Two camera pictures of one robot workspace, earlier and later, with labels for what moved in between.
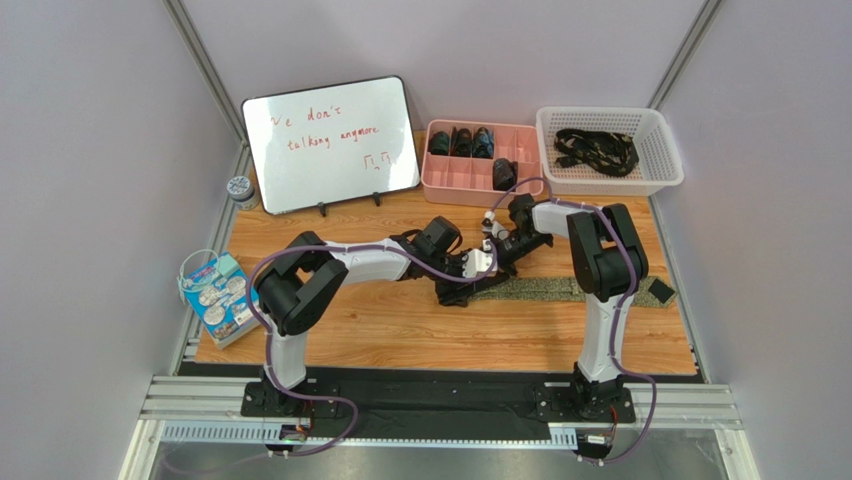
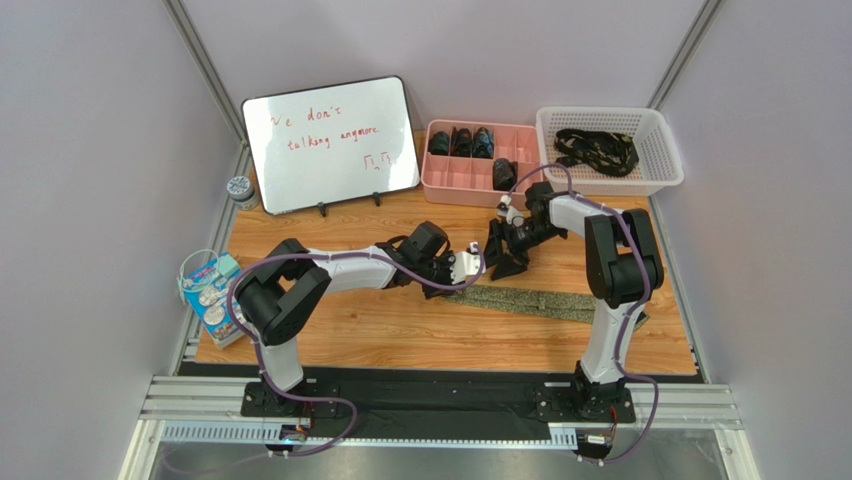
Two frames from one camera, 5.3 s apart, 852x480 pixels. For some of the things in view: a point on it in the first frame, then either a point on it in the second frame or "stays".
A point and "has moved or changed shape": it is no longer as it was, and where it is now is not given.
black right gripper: [505, 252] stays
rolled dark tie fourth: [504, 174] stays
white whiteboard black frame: [332, 143] stays
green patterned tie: [565, 289] has moved or changed shape
